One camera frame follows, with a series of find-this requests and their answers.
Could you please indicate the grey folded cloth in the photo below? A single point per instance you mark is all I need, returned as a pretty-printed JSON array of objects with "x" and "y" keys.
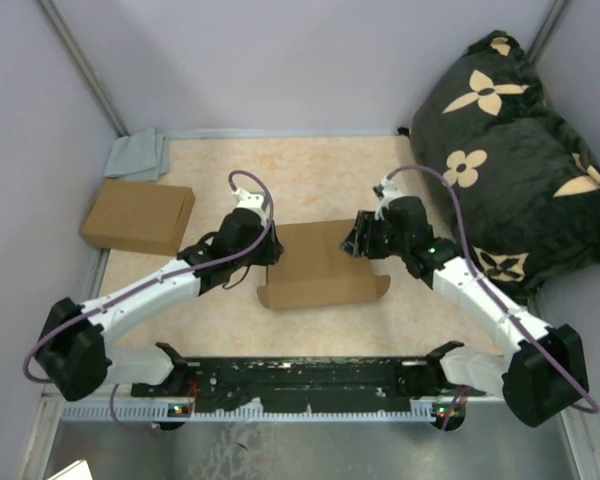
[{"x": 141, "y": 157}]

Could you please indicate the brown cardboard box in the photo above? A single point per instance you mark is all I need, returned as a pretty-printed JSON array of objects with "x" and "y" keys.
[
  {"x": 147, "y": 218},
  {"x": 314, "y": 272}
]

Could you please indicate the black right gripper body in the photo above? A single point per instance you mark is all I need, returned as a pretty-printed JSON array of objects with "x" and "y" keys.
[{"x": 381, "y": 240}]

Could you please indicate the closed brown cardboard box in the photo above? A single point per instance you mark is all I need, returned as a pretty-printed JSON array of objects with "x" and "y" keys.
[{"x": 147, "y": 218}]

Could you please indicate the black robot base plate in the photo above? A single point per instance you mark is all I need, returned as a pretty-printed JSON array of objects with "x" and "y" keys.
[{"x": 315, "y": 388}]

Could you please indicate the aluminium frame rail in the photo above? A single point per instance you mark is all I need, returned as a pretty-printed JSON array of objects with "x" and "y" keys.
[{"x": 532, "y": 388}]

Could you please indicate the white paper corner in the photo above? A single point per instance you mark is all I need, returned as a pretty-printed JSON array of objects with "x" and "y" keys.
[{"x": 78, "y": 470}]

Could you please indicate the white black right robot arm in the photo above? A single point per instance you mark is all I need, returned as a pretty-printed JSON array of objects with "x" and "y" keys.
[{"x": 480, "y": 310}]

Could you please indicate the black floral plush pillow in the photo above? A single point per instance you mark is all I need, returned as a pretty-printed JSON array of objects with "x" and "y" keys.
[{"x": 512, "y": 177}]

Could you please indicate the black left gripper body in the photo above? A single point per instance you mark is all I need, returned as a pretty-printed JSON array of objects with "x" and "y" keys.
[{"x": 264, "y": 253}]

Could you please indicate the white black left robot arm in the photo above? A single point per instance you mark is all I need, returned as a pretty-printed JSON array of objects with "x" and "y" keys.
[{"x": 77, "y": 348}]

